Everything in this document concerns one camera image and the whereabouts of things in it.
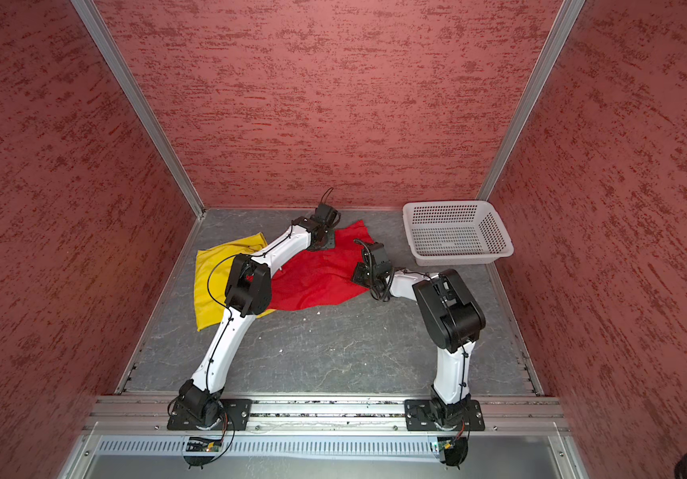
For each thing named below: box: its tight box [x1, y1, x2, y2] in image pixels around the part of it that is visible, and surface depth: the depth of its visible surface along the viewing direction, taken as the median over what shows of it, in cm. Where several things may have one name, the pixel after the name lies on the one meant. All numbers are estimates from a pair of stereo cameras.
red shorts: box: [244, 219, 374, 311], surface depth 99 cm
